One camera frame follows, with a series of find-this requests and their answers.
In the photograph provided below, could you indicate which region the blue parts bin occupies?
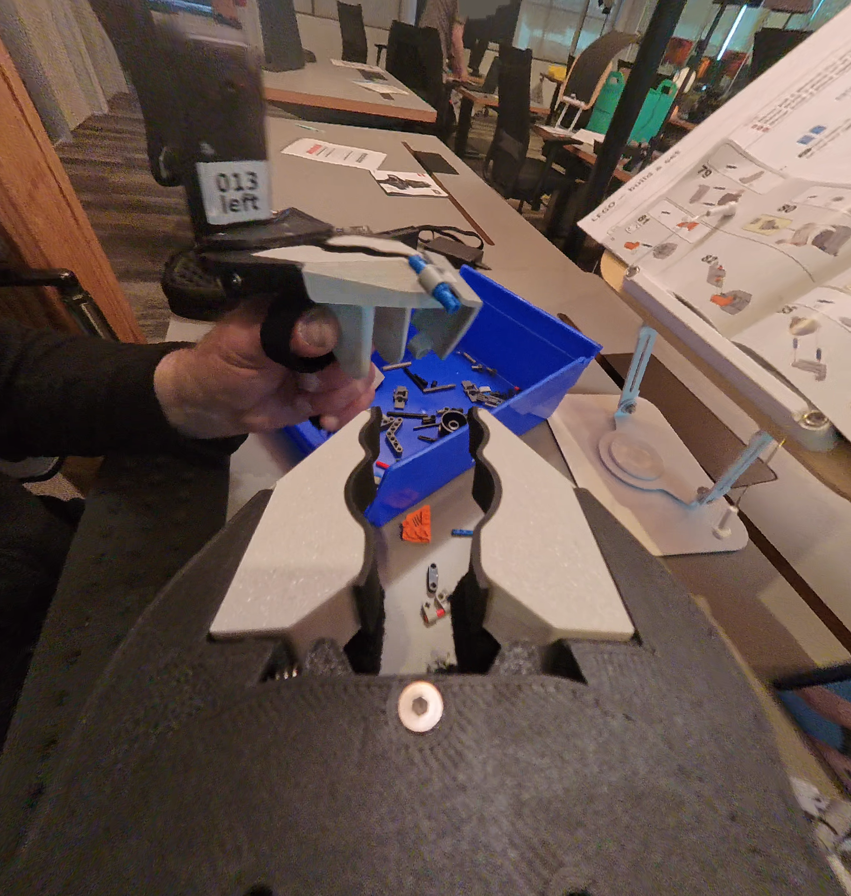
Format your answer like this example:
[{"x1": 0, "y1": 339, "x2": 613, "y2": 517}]
[{"x1": 284, "y1": 265, "x2": 605, "y2": 528}]

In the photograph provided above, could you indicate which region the person's left hand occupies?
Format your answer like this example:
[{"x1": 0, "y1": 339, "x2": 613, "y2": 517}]
[{"x1": 154, "y1": 308, "x2": 379, "y2": 440}]

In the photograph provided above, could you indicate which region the brown wooden strip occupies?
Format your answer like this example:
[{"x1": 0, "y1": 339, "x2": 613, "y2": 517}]
[{"x1": 399, "y1": 140, "x2": 496, "y2": 247}]

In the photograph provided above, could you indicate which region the green bag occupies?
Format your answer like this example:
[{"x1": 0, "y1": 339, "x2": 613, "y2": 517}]
[{"x1": 585, "y1": 70, "x2": 678, "y2": 146}]

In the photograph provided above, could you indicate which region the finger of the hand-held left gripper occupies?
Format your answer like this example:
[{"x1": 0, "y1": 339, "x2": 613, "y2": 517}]
[
  {"x1": 324, "y1": 233, "x2": 428, "y2": 266},
  {"x1": 252, "y1": 245, "x2": 435, "y2": 380}
]

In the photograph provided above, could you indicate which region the pile of small building parts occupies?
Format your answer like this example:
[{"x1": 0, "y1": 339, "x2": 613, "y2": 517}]
[{"x1": 380, "y1": 350, "x2": 520, "y2": 463}]

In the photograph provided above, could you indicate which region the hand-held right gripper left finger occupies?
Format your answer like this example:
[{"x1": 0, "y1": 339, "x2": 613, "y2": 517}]
[{"x1": 208, "y1": 408, "x2": 386, "y2": 645}]

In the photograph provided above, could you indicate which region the black mat sheet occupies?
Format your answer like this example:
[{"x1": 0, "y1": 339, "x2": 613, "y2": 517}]
[{"x1": 403, "y1": 142, "x2": 461, "y2": 176}]

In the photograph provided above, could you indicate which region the black pole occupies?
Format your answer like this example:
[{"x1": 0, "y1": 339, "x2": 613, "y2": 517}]
[{"x1": 560, "y1": 0, "x2": 690, "y2": 261}]

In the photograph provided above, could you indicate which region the white instruction booklet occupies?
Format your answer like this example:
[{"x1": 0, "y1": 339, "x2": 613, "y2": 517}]
[{"x1": 577, "y1": 0, "x2": 851, "y2": 464}]

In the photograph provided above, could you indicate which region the book stand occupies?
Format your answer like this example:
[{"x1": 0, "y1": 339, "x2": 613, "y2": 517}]
[{"x1": 546, "y1": 266, "x2": 851, "y2": 559}]

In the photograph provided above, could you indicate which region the white paper sheet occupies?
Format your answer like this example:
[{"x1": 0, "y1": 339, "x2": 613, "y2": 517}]
[{"x1": 280, "y1": 137, "x2": 389, "y2": 172}]

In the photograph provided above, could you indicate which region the person's left forearm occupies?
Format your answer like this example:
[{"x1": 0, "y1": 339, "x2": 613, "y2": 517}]
[{"x1": 0, "y1": 308, "x2": 181, "y2": 464}]

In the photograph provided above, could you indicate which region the black power adapter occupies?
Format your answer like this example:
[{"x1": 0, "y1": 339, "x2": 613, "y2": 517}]
[{"x1": 424, "y1": 234, "x2": 487, "y2": 269}]

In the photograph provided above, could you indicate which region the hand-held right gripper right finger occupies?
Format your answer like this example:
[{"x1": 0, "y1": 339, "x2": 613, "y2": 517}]
[{"x1": 466, "y1": 408, "x2": 638, "y2": 645}]

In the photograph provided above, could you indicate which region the black office chair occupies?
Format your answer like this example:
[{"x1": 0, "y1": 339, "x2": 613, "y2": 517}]
[{"x1": 483, "y1": 45, "x2": 549, "y2": 204}]

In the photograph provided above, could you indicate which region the grey panel piece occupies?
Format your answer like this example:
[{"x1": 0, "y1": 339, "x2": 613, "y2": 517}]
[{"x1": 410, "y1": 251, "x2": 484, "y2": 363}]

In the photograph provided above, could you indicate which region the printed leaflet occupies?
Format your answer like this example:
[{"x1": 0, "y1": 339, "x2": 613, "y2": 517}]
[{"x1": 371, "y1": 169, "x2": 450, "y2": 199}]

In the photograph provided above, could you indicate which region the blue robot kit box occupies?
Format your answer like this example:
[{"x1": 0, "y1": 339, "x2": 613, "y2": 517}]
[{"x1": 774, "y1": 658, "x2": 851, "y2": 771}]

